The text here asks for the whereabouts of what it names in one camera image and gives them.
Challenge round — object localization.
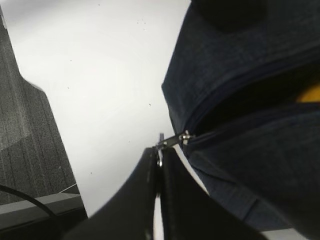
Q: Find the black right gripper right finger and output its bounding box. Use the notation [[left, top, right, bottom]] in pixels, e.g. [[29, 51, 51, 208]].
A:
[[160, 148, 265, 240]]

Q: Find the black floor cable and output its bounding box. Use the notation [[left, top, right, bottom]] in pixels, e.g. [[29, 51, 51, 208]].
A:
[[0, 184, 60, 218]]

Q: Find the navy blue lunch bag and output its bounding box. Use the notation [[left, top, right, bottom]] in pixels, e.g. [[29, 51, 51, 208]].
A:
[[162, 0, 320, 240]]

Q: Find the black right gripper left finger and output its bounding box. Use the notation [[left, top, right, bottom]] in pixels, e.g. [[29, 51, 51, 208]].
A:
[[64, 148, 158, 240]]

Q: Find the yellow pear-shaped fruit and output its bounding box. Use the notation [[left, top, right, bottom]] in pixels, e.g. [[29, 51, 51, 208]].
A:
[[296, 84, 320, 103]]

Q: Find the metal zipper pull ring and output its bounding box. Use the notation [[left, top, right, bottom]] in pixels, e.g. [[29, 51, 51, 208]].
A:
[[155, 129, 196, 167]]

